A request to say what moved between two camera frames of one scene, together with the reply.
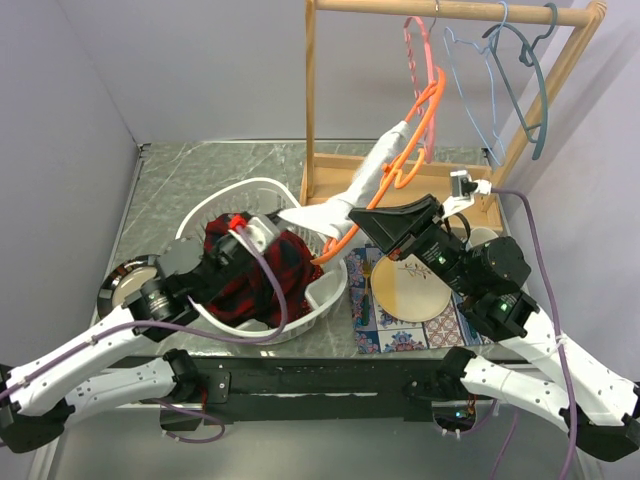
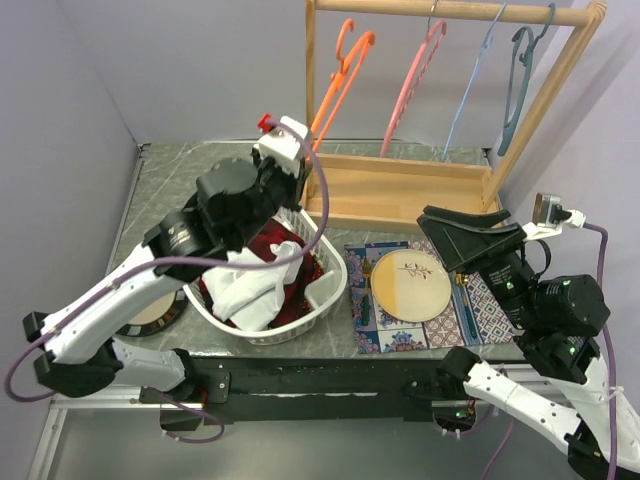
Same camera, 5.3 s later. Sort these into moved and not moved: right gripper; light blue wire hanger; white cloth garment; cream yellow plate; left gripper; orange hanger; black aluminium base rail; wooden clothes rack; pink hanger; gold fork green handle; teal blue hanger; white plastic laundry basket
Moved: pink hanger; white cloth garment; light blue wire hanger; teal blue hanger; right gripper; orange hanger; left gripper
Not moved: wooden clothes rack; black aluminium base rail; gold fork green handle; white plastic laundry basket; cream yellow plate
